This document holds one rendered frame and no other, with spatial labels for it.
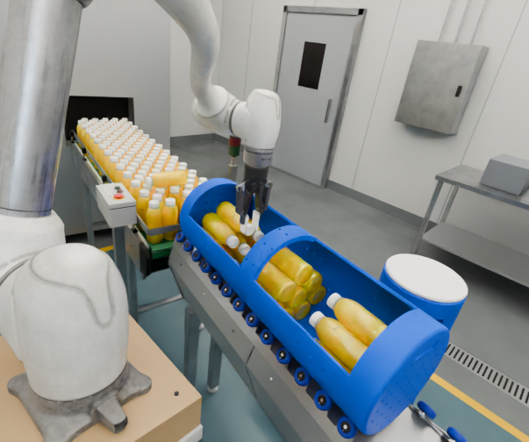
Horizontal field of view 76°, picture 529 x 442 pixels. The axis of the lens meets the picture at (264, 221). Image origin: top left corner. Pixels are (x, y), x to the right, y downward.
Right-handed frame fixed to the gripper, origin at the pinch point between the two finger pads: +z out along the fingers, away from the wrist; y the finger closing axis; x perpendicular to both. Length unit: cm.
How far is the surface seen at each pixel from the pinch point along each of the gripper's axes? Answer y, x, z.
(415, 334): -4, -62, -7
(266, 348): -11.5, -30.0, 23.2
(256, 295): -14.6, -26.1, 5.7
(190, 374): -8, 22, 93
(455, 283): 57, -47, 13
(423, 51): 290, 133, -69
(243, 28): 266, 428, -73
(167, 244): -13.0, 37.7, 26.5
